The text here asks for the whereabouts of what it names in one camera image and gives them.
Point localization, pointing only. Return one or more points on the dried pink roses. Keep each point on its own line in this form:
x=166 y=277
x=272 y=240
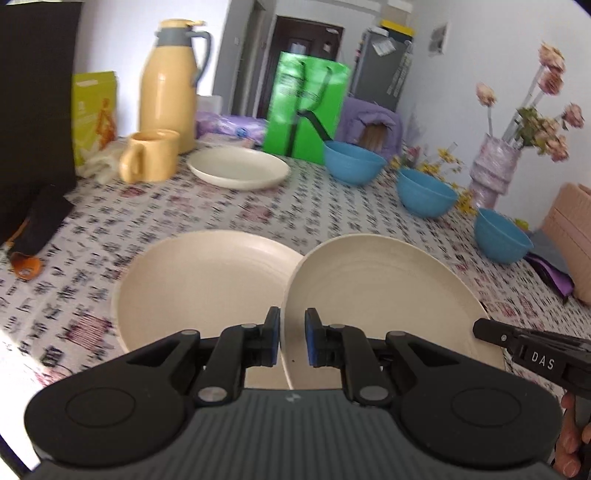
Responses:
x=549 y=124

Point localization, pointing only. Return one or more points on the yellow-green box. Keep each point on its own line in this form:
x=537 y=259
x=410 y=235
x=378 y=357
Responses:
x=92 y=115

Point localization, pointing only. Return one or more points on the yellow flower sprigs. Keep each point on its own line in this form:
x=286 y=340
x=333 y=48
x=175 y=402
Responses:
x=445 y=159

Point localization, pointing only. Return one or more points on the yellow thermos jug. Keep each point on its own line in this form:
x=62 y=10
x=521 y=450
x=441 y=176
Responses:
x=167 y=92

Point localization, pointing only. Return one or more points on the black bag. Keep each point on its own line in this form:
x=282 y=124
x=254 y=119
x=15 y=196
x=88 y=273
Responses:
x=32 y=92

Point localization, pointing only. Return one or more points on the green paper bag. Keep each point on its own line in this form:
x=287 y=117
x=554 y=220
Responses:
x=286 y=106

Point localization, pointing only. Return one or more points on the yellow mug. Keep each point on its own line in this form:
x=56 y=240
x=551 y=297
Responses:
x=150 y=157

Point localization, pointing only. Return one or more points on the purple cloth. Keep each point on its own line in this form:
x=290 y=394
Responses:
x=551 y=272

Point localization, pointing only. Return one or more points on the wooden chair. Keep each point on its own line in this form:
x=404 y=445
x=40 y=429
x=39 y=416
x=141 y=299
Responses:
x=375 y=138

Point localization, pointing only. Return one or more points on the purple tissue pack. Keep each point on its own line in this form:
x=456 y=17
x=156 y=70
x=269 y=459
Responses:
x=235 y=124

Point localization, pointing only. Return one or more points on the calligraphy printed tablecloth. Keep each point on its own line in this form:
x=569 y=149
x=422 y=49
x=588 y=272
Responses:
x=221 y=207

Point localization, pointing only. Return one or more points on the dark wooden door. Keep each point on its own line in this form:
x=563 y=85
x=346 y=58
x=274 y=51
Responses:
x=304 y=37

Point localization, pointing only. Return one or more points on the grey refrigerator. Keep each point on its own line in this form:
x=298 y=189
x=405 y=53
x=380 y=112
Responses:
x=381 y=69

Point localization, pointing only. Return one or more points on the paper wall notice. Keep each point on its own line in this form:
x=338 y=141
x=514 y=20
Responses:
x=438 y=39

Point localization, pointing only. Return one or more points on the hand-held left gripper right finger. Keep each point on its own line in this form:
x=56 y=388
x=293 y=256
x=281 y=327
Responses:
x=310 y=338

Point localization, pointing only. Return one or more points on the blue bowl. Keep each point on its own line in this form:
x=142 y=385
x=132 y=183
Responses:
x=354 y=161
x=425 y=194
x=502 y=237

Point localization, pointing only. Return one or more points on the white plastic wrap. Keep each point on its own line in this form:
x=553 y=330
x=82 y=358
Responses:
x=104 y=159

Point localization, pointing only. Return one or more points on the cream plate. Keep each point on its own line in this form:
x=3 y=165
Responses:
x=238 y=167
x=383 y=286
x=194 y=286

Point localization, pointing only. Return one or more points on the pink suitcase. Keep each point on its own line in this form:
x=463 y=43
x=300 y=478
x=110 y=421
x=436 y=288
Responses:
x=570 y=230

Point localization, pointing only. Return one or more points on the purple jacket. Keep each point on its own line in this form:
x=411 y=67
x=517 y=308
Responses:
x=369 y=117

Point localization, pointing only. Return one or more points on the person's right hand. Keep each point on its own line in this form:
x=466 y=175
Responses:
x=575 y=434

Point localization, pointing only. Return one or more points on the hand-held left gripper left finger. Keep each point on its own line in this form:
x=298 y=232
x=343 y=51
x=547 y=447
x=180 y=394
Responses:
x=274 y=338

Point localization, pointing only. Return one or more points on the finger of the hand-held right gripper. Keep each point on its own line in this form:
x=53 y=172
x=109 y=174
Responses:
x=508 y=344

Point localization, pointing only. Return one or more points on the pink glitter vase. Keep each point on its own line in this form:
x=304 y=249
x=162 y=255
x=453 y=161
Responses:
x=494 y=170

